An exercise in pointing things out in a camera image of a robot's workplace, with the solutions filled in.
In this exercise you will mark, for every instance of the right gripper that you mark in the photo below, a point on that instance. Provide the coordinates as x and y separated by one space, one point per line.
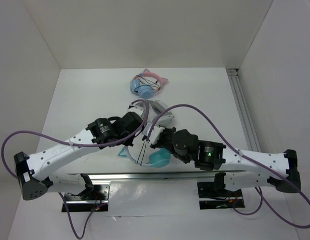
158 143

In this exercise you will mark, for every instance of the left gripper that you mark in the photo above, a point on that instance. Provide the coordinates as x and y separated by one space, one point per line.
129 142

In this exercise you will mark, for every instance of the teal cat-ear headphones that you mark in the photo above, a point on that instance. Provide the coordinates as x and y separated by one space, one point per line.
158 159

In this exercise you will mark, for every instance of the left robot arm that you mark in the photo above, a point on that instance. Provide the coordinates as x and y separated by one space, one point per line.
37 173

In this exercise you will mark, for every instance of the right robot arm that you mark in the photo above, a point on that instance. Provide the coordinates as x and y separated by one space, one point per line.
237 169

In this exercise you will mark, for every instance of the grey white headphones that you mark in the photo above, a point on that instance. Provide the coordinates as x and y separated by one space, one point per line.
156 107

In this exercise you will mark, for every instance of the pink blue cat-ear headphones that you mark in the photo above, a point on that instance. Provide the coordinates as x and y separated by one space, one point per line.
146 84

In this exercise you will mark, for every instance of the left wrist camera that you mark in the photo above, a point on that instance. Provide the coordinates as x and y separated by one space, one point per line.
138 108

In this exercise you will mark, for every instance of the aluminium front rail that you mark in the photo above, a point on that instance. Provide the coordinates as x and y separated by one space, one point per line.
155 176

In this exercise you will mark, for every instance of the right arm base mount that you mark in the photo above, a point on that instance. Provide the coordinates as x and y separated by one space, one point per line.
210 199

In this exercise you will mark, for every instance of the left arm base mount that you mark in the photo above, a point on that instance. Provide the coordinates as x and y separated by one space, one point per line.
97 200

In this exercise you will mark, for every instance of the aluminium side rail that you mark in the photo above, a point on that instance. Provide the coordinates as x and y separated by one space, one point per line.
242 108

